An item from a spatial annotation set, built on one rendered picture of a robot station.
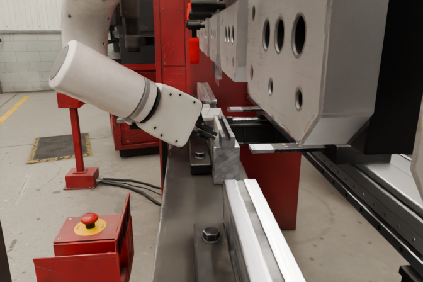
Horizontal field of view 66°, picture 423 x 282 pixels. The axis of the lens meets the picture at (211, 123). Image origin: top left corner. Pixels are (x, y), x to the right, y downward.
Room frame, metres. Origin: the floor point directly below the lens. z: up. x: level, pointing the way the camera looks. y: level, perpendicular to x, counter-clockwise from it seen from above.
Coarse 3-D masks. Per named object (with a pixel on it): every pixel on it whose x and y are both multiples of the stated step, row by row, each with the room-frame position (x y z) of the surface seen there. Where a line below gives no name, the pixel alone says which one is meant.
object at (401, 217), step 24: (336, 168) 0.67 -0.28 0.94; (360, 168) 0.59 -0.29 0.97; (384, 168) 0.56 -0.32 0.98; (408, 168) 0.56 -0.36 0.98; (360, 192) 0.57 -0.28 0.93; (384, 192) 0.50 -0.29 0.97; (408, 192) 0.47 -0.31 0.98; (384, 216) 0.49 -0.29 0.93; (408, 216) 0.44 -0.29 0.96; (408, 240) 0.43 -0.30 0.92
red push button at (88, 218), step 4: (84, 216) 0.69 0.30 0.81; (88, 216) 0.69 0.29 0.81; (92, 216) 0.69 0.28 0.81; (96, 216) 0.69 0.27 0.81; (84, 220) 0.67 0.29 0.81; (88, 220) 0.67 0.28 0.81; (92, 220) 0.67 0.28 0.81; (96, 220) 0.68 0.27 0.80; (88, 224) 0.67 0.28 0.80; (92, 224) 0.68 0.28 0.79; (88, 228) 0.68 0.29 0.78
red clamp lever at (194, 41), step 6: (192, 24) 0.80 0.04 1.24; (198, 24) 0.80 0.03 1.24; (204, 24) 0.81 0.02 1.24; (192, 30) 0.81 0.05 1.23; (192, 36) 0.81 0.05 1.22; (192, 42) 0.80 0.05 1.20; (198, 42) 0.80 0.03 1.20; (192, 48) 0.80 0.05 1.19; (198, 48) 0.81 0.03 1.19; (192, 54) 0.80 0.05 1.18; (198, 54) 0.81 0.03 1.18; (192, 60) 0.80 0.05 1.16; (198, 60) 0.81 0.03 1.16
